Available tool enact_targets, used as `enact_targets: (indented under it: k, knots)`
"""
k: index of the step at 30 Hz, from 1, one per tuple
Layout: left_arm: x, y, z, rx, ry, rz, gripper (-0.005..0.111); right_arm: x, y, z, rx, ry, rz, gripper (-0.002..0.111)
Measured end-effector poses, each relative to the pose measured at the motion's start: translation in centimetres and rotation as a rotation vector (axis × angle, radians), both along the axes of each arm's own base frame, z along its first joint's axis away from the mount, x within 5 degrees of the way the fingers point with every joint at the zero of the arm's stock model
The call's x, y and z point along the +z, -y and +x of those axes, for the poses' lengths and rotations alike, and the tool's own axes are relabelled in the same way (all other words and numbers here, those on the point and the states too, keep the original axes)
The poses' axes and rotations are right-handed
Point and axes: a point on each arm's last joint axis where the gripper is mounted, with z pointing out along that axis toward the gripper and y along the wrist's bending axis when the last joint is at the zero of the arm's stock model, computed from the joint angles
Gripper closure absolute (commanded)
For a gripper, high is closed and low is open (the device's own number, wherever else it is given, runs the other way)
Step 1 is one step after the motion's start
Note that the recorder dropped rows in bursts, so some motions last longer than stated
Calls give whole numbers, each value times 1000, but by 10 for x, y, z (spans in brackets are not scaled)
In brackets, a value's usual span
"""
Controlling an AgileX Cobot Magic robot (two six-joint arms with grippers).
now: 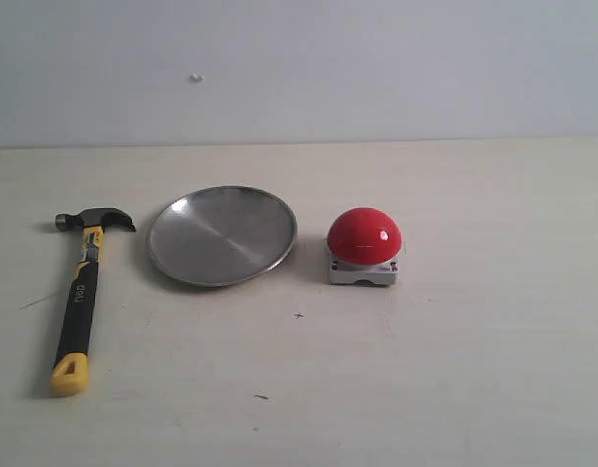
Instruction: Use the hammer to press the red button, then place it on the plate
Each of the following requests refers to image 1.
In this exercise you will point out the black and yellow claw hammer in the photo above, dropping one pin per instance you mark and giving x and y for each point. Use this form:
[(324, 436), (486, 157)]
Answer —
[(70, 368)]

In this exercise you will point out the red dome push button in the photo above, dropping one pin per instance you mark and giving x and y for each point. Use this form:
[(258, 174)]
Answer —
[(364, 244)]

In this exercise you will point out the round stainless steel plate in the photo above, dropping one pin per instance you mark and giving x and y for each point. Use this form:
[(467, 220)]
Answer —
[(221, 236)]

